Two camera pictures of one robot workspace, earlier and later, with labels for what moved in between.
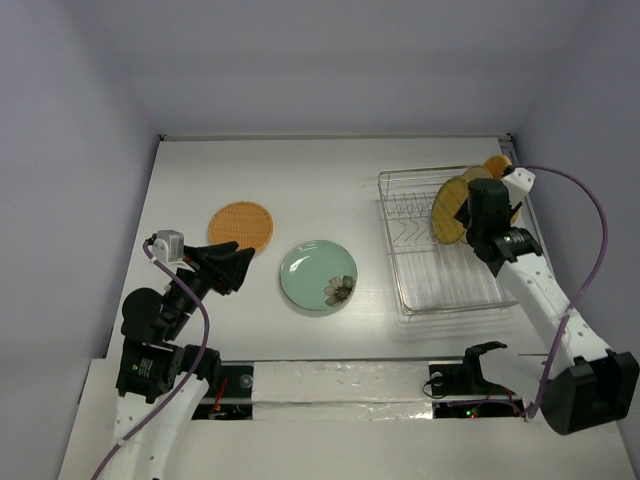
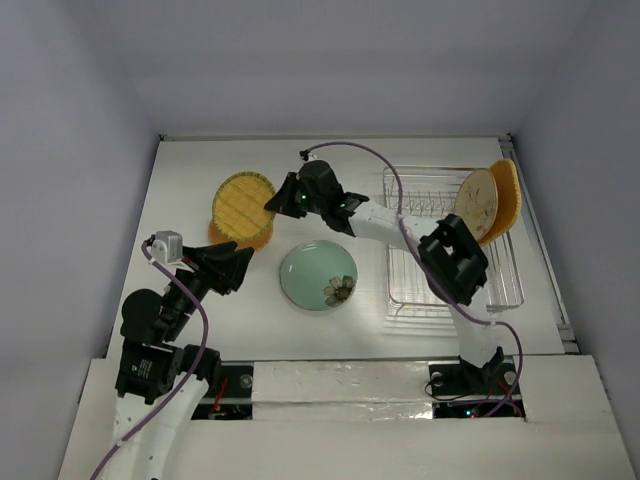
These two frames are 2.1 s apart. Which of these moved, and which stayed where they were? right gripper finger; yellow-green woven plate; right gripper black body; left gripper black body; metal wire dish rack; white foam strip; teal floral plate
Moved: right gripper black body; right gripper finger; yellow-green woven plate
Stayed: metal wire dish rack; teal floral plate; white foam strip; left gripper black body
